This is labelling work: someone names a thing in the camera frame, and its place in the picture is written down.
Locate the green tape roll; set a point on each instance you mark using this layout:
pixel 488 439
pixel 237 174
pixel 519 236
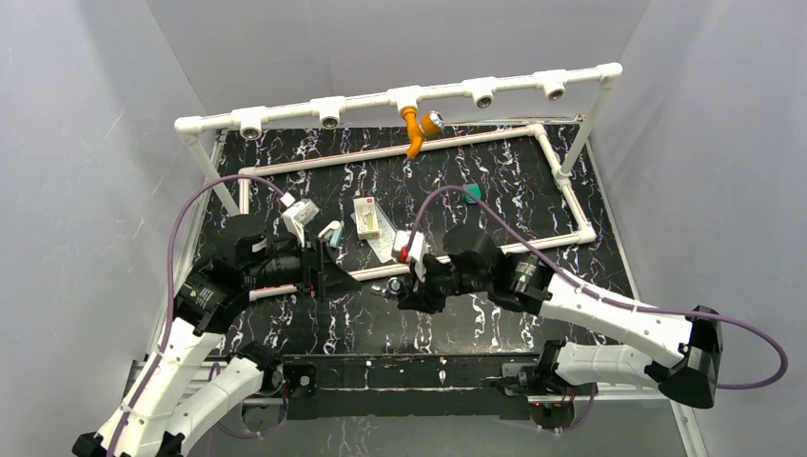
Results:
pixel 472 194

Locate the clear plastic instruction bag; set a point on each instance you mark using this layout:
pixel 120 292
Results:
pixel 382 245

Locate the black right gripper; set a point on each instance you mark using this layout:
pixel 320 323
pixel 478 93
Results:
pixel 423 298

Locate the white blue tape roll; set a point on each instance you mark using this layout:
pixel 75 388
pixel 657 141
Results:
pixel 332 233

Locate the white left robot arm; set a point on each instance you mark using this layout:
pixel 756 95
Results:
pixel 154 419

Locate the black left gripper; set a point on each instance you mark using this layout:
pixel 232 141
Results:
pixel 319 269

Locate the chrome metal faucet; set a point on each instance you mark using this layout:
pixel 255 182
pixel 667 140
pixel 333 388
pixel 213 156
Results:
pixel 395 288

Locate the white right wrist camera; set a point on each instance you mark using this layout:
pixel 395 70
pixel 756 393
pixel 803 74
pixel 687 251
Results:
pixel 409 248

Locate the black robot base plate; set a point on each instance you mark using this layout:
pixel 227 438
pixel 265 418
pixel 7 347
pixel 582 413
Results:
pixel 403 385

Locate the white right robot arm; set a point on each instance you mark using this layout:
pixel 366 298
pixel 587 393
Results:
pixel 677 356

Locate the small white red box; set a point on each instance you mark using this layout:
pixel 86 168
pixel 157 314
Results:
pixel 366 218

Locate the orange plastic faucet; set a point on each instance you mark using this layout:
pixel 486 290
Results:
pixel 420 128

